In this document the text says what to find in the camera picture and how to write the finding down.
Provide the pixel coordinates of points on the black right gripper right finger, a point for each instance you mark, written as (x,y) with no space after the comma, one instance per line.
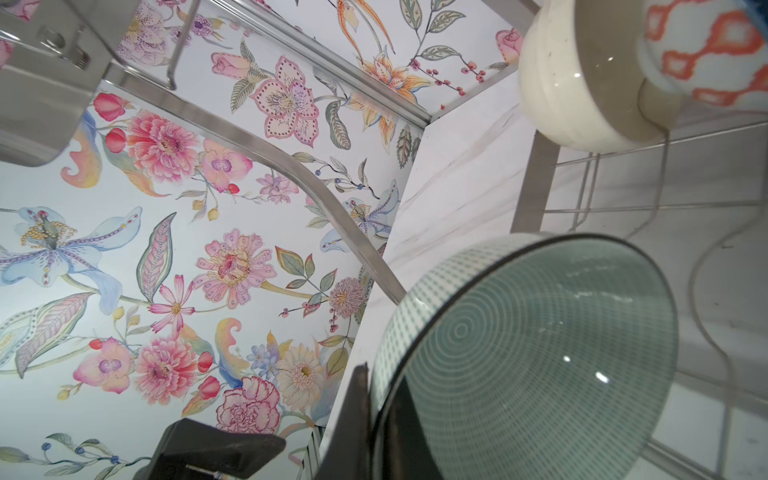
(348,453)

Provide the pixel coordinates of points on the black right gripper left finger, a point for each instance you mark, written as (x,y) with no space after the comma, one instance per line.
(192,450)

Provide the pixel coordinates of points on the pale green bowl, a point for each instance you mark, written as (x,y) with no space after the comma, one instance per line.
(526,356)

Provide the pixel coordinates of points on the stainless steel dish rack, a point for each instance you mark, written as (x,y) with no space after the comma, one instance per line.
(151,274)

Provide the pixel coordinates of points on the cream white bowl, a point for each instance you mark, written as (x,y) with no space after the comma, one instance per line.
(581,82)

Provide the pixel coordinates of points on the blue geometric red bowl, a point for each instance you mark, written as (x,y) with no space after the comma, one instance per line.
(710,51)

